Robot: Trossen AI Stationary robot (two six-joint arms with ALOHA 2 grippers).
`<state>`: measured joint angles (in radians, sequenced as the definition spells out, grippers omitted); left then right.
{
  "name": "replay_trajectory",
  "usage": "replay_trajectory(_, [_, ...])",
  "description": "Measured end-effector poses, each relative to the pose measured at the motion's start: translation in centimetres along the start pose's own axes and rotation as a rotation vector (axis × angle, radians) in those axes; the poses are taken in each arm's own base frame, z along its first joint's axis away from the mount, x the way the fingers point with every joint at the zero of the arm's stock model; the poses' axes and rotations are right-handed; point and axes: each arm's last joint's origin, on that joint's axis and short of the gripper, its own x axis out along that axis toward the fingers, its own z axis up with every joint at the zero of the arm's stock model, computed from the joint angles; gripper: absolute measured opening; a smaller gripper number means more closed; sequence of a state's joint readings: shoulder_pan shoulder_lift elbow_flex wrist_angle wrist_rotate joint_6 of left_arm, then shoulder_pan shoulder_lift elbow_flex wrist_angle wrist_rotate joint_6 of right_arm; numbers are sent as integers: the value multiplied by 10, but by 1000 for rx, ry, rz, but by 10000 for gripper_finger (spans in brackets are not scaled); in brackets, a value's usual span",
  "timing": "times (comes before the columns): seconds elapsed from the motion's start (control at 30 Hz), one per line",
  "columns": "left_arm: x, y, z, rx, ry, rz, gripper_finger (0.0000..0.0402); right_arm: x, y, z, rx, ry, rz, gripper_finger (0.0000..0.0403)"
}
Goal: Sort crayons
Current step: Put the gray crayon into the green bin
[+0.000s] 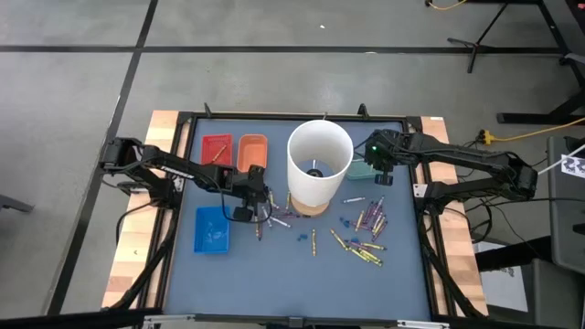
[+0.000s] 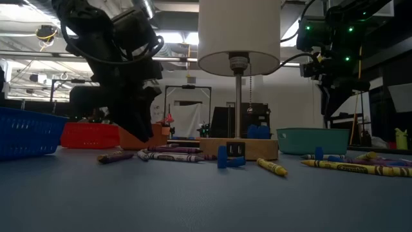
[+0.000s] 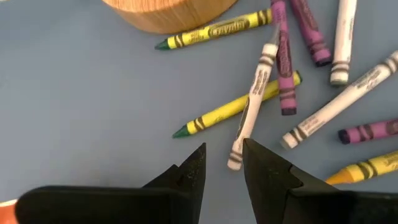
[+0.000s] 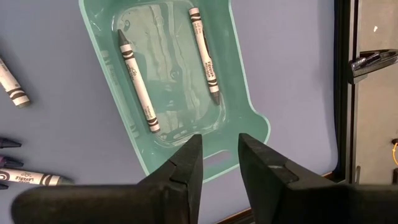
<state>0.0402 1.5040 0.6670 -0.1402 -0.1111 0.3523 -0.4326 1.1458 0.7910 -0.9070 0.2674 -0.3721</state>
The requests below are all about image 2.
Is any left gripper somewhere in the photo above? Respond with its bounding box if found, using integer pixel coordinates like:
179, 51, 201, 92
69, 57, 164, 144

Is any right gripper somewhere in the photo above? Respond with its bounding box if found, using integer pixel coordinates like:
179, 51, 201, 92
295, 15, 371, 126

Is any orange plastic bin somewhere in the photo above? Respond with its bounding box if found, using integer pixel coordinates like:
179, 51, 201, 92
118, 123, 171, 151

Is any red flower shaped object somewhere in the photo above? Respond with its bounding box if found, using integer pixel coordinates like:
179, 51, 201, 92
156, 113, 175, 128

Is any teal plastic bin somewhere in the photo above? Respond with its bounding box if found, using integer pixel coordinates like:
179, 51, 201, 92
276, 128, 350, 156

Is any white cloth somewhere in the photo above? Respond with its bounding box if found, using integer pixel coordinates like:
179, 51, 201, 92
169, 102, 203, 139

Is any red plastic basket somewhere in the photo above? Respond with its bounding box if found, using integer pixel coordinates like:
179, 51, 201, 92
60, 122, 120, 150

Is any yellow wrapped crayon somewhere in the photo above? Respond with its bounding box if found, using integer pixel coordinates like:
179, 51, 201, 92
256, 157, 288, 177
356, 151, 378, 160
301, 160, 412, 178

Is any yellow green bottle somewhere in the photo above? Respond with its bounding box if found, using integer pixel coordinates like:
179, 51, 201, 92
395, 128, 409, 151

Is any black box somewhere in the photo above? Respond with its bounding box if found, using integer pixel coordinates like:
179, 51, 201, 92
211, 102, 272, 139

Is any metal lamp pole with socket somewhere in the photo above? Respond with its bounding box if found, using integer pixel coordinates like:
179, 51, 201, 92
229, 51, 250, 139

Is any blue plastic basket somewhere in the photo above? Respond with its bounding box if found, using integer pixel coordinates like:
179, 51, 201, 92
0, 106, 69, 162

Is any white lampshade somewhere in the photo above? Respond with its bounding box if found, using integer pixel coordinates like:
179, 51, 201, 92
197, 0, 281, 77

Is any hanging yellow cable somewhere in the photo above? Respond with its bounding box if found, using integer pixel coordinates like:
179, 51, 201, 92
349, 44, 364, 146

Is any black stand frame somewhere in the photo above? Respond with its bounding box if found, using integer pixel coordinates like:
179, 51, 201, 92
164, 85, 212, 130

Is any lamp pull chain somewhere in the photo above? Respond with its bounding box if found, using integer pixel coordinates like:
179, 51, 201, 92
247, 63, 254, 114

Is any yellow cable reel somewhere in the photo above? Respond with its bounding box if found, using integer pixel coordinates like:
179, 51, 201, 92
35, 24, 59, 52

